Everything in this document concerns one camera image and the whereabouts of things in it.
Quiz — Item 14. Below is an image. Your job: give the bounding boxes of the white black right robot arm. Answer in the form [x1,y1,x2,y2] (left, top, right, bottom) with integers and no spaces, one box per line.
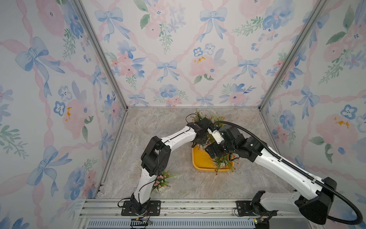
[205,122,337,225]

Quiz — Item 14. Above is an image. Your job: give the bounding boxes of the black corrugated right cable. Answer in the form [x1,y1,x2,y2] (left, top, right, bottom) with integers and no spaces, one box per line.
[213,120,364,225]

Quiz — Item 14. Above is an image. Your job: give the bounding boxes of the aluminium front rail frame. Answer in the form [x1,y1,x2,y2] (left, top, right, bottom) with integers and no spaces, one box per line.
[75,199,324,229]

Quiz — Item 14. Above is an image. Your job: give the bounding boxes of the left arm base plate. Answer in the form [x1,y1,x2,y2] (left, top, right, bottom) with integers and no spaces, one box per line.
[121,200,161,217]

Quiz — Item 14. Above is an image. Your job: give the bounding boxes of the yellow plastic storage tray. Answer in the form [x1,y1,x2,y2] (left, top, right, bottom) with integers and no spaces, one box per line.
[192,143,234,172]

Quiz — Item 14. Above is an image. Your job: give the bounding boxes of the red flower plant pot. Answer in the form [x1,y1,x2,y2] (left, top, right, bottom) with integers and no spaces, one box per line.
[212,153,239,175]
[189,110,214,123]

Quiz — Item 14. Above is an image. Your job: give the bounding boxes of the aluminium right corner post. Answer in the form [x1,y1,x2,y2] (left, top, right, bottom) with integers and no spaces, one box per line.
[258,0,328,112]

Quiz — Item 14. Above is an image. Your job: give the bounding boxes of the red flower plant front pot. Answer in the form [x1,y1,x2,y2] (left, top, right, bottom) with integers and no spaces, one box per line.
[212,153,239,175]

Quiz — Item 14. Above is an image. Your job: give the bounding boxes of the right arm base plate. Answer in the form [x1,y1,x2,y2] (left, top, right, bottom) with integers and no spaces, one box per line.
[234,200,277,217]

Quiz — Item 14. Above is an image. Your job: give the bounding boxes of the aluminium corner post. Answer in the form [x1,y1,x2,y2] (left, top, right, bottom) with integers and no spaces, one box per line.
[71,0,128,112]
[258,0,328,112]

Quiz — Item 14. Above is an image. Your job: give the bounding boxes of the aluminium left corner post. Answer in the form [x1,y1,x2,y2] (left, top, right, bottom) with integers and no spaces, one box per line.
[71,0,128,112]

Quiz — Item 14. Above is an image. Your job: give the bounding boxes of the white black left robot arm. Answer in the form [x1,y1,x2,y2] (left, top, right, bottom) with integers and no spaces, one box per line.
[130,118,213,215]

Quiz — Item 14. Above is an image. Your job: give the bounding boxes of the orange flower plant white pot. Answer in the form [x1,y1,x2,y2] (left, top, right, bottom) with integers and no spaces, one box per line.
[211,115,225,123]

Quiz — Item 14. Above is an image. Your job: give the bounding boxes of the pink flower plant front pot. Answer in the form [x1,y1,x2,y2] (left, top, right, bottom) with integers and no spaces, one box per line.
[151,171,177,194]

